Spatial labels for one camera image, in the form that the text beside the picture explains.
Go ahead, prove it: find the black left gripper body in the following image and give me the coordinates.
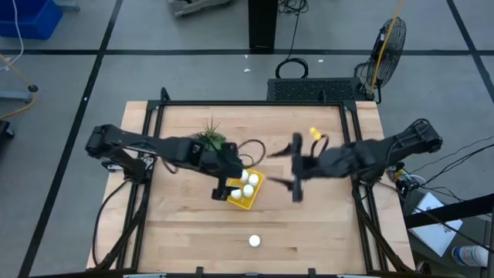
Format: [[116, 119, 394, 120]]
[[198, 141, 245, 202]]

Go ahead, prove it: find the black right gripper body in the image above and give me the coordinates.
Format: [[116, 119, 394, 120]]
[[291, 132, 333, 203]]

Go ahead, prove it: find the yellow plastic basket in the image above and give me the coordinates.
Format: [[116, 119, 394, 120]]
[[226, 168, 266, 211]]

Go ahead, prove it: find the potted green succulent plant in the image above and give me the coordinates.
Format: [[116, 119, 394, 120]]
[[192, 117, 228, 152]]

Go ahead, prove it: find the black perforated metal case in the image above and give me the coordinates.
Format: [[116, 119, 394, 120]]
[[266, 77, 367, 103]]

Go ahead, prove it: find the black floor fan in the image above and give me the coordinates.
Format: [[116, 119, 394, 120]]
[[354, 17, 408, 104]]

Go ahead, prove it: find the black metal bar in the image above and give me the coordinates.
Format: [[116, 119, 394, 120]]
[[404, 192, 494, 229]]

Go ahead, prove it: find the white laptop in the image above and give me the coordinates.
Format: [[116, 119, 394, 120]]
[[408, 192, 463, 258]]

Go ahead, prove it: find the grey floor object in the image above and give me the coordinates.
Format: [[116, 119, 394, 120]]
[[167, 0, 235, 17]]

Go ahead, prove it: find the person's white shoe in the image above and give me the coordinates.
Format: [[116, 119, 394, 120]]
[[451, 245, 489, 268]]

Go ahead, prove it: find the grey stand base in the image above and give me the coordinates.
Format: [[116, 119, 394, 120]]
[[0, 84, 39, 103]]

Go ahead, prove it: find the black floor object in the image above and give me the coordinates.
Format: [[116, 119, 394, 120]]
[[0, 119, 15, 140]]

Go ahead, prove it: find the blue plastic bin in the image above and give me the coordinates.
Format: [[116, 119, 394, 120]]
[[0, 0, 63, 40]]

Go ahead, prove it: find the black metal table frame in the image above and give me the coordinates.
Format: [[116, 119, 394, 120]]
[[92, 87, 416, 278]]

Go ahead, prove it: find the black coiled floor cable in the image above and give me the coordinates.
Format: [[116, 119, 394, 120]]
[[275, 0, 310, 80]]

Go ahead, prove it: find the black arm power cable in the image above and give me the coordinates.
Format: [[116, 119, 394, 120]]
[[91, 179, 130, 267]]

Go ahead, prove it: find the yellow floor cable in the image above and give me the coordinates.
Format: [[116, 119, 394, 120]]
[[0, 53, 36, 120]]

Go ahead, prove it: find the white thin cable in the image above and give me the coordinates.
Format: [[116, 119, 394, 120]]
[[0, 0, 25, 73]]

